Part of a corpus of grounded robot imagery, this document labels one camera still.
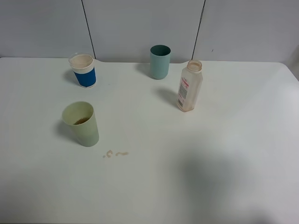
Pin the blue and white paper cup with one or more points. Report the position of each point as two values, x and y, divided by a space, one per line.
83 67

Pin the clear plastic beverage bottle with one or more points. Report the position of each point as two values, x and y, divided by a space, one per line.
190 84

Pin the light green plastic cup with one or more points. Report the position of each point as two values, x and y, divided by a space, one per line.
80 118

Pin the teal plastic cup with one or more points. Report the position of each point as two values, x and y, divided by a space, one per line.
159 61

